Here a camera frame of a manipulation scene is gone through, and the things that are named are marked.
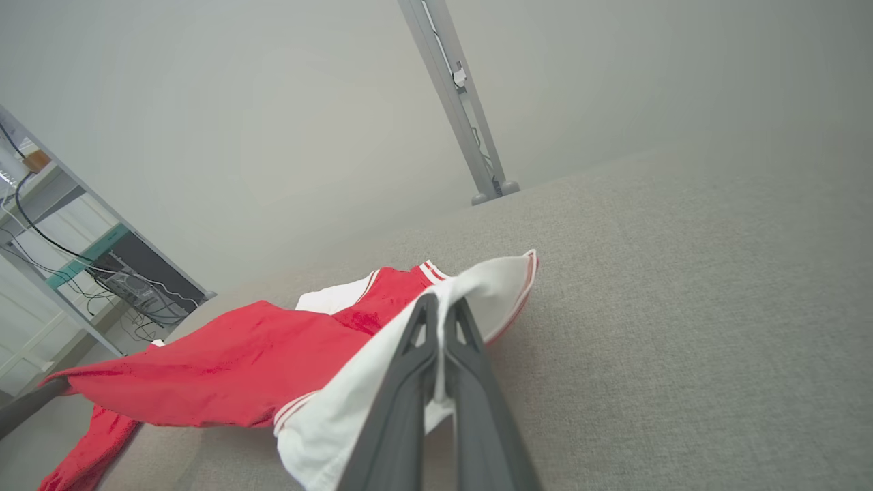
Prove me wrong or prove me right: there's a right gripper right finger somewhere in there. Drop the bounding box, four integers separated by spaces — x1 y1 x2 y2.
443 297 543 491

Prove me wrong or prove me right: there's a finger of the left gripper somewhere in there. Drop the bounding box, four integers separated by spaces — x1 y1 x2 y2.
0 376 70 441

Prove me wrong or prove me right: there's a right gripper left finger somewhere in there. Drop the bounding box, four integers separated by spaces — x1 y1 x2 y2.
338 293 441 491

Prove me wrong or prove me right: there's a red and white jacket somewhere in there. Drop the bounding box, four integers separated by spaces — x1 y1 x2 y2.
38 249 539 491

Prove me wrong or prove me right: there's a black computer case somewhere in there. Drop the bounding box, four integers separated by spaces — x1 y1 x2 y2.
113 232 209 311

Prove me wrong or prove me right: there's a tangle of cables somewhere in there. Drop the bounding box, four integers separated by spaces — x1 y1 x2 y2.
85 269 195 342

